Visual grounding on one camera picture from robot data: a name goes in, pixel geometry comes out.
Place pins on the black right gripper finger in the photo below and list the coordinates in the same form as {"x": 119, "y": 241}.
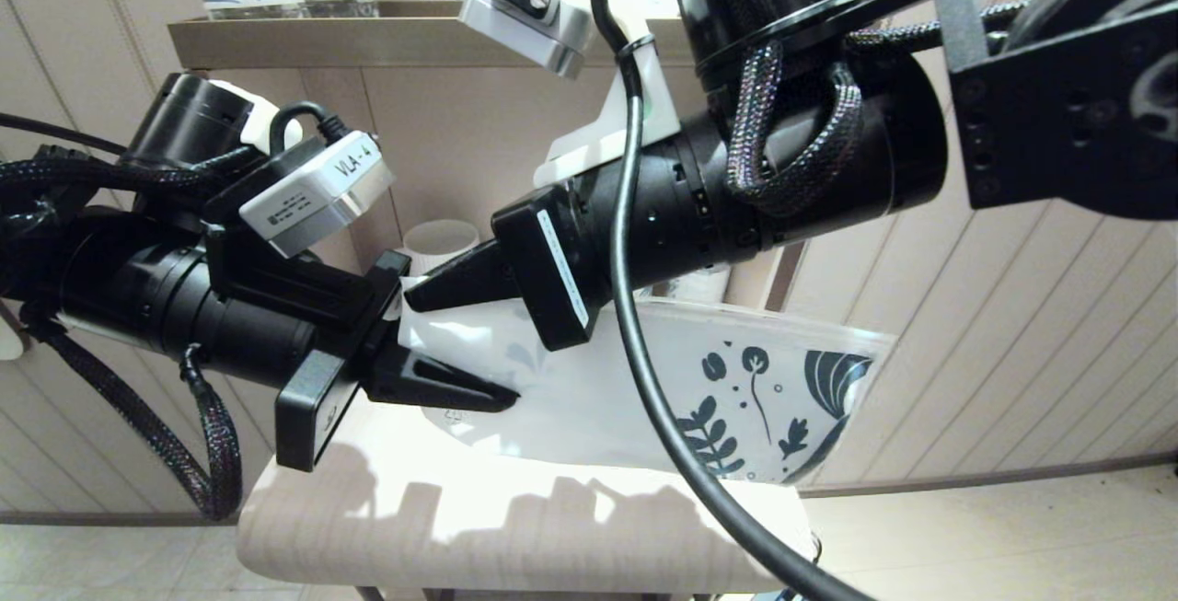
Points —
{"x": 469, "y": 283}

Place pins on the blue floor device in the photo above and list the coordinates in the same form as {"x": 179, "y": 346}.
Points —
{"x": 768, "y": 595}

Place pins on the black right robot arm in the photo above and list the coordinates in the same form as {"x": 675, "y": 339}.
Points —
{"x": 1058, "y": 86}

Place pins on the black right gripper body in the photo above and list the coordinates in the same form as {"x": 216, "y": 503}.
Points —
{"x": 552, "y": 270}

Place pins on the white blue-printed plastic bag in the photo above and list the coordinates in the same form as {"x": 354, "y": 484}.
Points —
{"x": 598, "y": 398}

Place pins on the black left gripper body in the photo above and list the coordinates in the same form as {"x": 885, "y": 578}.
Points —
{"x": 322, "y": 389}

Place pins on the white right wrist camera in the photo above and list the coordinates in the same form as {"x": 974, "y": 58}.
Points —
{"x": 525, "y": 21}

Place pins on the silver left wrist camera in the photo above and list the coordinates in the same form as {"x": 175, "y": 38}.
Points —
{"x": 313, "y": 201}

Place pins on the white ribbed mug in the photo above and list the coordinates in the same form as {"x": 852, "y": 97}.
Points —
{"x": 442, "y": 247}

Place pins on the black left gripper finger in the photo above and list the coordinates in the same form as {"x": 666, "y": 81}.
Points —
{"x": 442, "y": 382}

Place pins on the beige wooden shelf unit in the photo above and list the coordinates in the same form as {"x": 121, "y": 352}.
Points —
{"x": 368, "y": 40}

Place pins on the clear plastic water bottle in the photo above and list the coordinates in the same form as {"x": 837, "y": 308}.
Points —
{"x": 699, "y": 283}

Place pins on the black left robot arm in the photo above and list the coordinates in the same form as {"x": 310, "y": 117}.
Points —
{"x": 138, "y": 297}

